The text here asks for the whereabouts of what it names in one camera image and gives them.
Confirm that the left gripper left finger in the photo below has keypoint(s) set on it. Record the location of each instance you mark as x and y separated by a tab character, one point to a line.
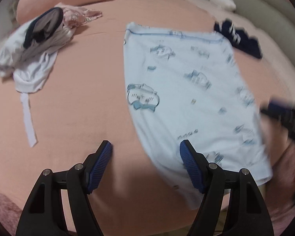
43	213

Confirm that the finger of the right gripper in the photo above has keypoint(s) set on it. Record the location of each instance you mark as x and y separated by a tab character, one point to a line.
272	115
280	106

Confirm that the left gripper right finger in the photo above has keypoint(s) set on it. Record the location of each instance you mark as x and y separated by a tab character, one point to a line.
247	212

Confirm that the light blue cartoon shorts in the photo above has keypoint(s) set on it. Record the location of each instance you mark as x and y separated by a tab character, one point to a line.
184	85

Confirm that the pink fluffy rug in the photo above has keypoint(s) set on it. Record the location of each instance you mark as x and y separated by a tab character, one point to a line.
9	214

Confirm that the beige bed blanket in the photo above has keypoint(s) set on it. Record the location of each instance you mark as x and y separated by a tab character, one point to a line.
272	54

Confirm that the navy striped folded garment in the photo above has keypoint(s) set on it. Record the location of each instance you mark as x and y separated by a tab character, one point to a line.
239	38

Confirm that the grey padded headboard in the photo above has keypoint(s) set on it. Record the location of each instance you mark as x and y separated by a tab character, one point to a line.
275	17

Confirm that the white plush pillow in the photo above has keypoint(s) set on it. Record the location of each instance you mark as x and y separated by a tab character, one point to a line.
228	5

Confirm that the white navy-trimmed shirt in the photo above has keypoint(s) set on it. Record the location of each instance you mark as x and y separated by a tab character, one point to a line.
28	56

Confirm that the pink patterned garment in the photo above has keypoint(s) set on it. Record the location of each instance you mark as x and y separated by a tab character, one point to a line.
76	16

